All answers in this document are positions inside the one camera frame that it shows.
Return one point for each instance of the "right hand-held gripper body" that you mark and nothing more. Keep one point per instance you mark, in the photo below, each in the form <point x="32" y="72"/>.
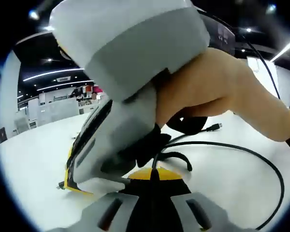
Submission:
<point x="130" y="36"/>

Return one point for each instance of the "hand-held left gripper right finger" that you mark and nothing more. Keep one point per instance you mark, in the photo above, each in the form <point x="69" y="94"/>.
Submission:
<point x="198" y="215"/>

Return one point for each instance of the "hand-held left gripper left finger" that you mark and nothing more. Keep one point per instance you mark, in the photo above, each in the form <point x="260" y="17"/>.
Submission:
<point x="106" y="215"/>

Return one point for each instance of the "colourful display shelf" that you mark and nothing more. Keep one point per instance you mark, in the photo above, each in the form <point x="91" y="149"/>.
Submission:
<point x="87" y="91"/>

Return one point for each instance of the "white office cabinet row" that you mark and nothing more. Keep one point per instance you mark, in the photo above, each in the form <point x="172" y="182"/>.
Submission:
<point x="53" y="111"/>

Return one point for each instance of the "ceiling air vent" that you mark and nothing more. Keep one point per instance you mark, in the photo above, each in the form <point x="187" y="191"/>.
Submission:
<point x="63" y="79"/>

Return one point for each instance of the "large black monitor screen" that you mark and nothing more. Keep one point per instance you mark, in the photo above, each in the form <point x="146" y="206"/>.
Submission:
<point x="226" y="36"/>

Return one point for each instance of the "white square pillar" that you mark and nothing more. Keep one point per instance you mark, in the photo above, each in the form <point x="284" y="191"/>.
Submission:
<point x="8" y="96"/>

